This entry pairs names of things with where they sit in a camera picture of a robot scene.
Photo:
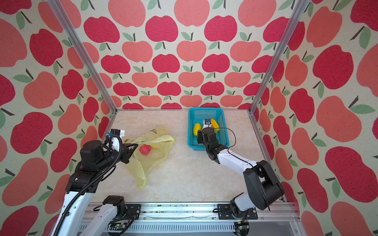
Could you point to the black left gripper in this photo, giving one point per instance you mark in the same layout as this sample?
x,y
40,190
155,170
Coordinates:
x,y
126,152

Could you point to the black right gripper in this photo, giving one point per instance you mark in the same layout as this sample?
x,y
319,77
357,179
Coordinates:
x,y
200,136

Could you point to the orange yellow toy fruit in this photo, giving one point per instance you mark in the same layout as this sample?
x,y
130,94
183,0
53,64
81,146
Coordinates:
x,y
215,126

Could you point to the red toy apple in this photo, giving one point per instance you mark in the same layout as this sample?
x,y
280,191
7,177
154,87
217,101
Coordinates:
x,y
145,149

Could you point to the yellow plastic bag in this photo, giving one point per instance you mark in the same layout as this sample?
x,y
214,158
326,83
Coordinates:
x,y
140,165

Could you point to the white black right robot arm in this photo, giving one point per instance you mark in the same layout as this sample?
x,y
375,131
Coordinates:
x,y
263,186

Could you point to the turquoise plastic basket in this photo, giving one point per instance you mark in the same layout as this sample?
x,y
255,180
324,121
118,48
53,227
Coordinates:
x,y
197,115

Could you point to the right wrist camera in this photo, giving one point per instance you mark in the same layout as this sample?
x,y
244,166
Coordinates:
x,y
207,123

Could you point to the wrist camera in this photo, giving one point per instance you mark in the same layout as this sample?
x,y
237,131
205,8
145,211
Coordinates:
x,y
113,139
207,123

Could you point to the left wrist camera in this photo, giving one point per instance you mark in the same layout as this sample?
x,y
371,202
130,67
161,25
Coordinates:
x,y
113,139

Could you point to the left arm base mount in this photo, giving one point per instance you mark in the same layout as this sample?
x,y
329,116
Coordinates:
x,y
119,208

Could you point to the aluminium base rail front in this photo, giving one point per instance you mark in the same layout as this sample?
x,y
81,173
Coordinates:
x,y
179,218

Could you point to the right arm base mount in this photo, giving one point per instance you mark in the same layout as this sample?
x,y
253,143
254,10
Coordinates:
x,y
232,212

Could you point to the aluminium post right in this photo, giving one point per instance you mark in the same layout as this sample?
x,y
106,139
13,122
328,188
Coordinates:
x,y
283,44

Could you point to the aluminium post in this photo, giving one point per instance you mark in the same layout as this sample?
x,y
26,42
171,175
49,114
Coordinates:
x,y
283,44
65,22

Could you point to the aluminium post left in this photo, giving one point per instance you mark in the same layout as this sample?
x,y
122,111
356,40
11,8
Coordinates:
x,y
65,22

